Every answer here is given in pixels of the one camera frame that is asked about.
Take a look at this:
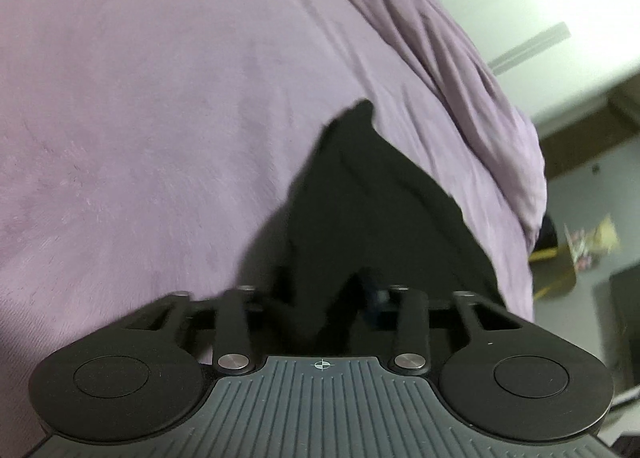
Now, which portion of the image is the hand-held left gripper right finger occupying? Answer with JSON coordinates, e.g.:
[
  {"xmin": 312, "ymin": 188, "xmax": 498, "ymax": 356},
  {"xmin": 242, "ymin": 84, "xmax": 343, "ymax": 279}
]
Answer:
[{"xmin": 364, "ymin": 272, "xmax": 534, "ymax": 377}]

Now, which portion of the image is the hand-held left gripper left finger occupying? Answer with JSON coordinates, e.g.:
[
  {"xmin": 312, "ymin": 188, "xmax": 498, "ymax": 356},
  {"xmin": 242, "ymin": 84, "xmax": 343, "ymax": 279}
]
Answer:
[{"xmin": 119, "ymin": 285, "xmax": 262, "ymax": 375}]

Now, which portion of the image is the black long sleeve shirt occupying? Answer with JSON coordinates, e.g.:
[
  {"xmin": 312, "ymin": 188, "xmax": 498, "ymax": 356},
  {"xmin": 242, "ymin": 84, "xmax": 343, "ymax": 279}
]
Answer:
[{"xmin": 240, "ymin": 98, "xmax": 507, "ymax": 355}]

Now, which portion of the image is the purple blanket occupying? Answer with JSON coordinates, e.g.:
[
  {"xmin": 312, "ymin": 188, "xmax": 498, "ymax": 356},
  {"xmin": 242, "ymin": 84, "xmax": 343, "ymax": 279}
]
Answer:
[{"xmin": 0, "ymin": 0, "xmax": 549, "ymax": 439}]

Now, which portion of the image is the brown wooden panel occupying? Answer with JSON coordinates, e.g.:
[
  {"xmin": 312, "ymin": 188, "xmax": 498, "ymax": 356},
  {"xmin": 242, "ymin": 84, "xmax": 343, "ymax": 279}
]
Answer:
[{"xmin": 537, "ymin": 88, "xmax": 640, "ymax": 180}]

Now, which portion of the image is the black television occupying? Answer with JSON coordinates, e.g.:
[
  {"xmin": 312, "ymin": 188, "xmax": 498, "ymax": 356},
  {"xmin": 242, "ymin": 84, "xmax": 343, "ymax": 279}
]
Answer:
[{"xmin": 608, "ymin": 265, "xmax": 640, "ymax": 335}]

